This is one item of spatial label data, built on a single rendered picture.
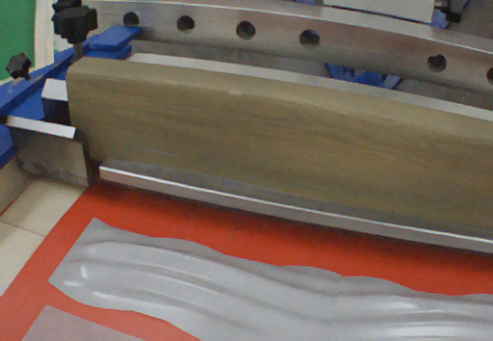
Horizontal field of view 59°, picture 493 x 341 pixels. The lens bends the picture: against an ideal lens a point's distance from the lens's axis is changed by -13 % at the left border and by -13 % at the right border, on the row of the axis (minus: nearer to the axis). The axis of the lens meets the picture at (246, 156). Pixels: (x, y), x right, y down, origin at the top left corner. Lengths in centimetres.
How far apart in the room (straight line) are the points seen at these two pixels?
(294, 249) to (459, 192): 12
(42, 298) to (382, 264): 23
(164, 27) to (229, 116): 27
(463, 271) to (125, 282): 23
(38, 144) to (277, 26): 28
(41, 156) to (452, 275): 31
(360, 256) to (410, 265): 4
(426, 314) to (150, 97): 22
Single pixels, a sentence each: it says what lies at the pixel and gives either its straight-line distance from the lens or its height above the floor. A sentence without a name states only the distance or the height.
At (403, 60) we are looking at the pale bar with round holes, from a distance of 51.
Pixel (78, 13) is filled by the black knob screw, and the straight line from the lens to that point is 47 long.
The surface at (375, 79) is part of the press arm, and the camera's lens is 77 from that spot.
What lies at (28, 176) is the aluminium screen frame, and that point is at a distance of 41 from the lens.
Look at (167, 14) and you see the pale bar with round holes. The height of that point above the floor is 116.
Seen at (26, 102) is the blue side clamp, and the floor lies 123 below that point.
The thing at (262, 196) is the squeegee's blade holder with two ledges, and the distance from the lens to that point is 31.
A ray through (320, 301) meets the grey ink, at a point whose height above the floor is 125.
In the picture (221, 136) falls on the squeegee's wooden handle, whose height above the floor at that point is 128.
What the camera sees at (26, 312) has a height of 128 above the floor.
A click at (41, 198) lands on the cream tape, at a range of 40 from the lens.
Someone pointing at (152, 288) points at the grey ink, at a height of 126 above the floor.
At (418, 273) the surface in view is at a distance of 34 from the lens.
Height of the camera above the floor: 155
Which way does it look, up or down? 64 degrees down
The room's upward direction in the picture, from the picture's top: 15 degrees counter-clockwise
